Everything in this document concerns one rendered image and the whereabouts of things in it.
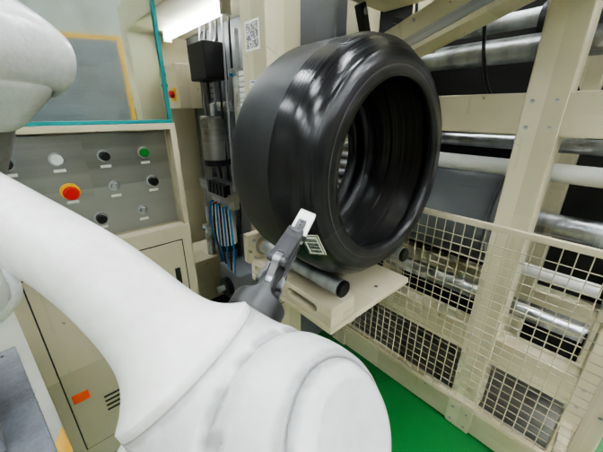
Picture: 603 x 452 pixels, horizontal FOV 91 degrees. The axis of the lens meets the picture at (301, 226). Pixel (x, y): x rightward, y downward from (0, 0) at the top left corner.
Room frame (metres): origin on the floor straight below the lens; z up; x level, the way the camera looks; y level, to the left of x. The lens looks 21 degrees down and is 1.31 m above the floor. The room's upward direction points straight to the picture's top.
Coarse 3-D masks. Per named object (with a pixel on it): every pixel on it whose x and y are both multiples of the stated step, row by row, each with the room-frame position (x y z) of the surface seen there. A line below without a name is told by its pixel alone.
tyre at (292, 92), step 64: (320, 64) 0.62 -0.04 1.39; (384, 64) 0.66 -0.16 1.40; (256, 128) 0.64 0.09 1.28; (320, 128) 0.56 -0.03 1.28; (384, 128) 1.03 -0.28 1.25; (256, 192) 0.63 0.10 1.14; (320, 192) 0.55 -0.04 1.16; (384, 192) 0.98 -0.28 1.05; (320, 256) 0.59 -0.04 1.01; (384, 256) 0.71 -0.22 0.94
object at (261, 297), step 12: (264, 276) 0.34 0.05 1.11; (276, 276) 0.34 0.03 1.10; (240, 288) 0.33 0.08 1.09; (252, 288) 0.32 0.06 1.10; (264, 288) 0.33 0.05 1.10; (240, 300) 0.31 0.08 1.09; (252, 300) 0.31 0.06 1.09; (264, 300) 0.31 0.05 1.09; (276, 300) 0.32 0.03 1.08; (264, 312) 0.30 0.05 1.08; (276, 312) 0.31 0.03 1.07
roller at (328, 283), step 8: (264, 240) 0.86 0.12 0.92; (264, 248) 0.84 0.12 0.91; (272, 248) 0.81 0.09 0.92; (296, 264) 0.73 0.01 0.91; (304, 264) 0.71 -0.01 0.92; (296, 272) 0.72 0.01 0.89; (304, 272) 0.69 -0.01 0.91; (312, 272) 0.68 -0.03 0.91; (320, 272) 0.67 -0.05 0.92; (328, 272) 0.67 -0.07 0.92; (312, 280) 0.67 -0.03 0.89; (320, 280) 0.65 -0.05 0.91; (328, 280) 0.64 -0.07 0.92; (336, 280) 0.63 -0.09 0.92; (344, 280) 0.63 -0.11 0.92; (328, 288) 0.63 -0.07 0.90; (336, 288) 0.61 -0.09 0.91; (344, 288) 0.62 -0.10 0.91; (344, 296) 0.62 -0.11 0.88
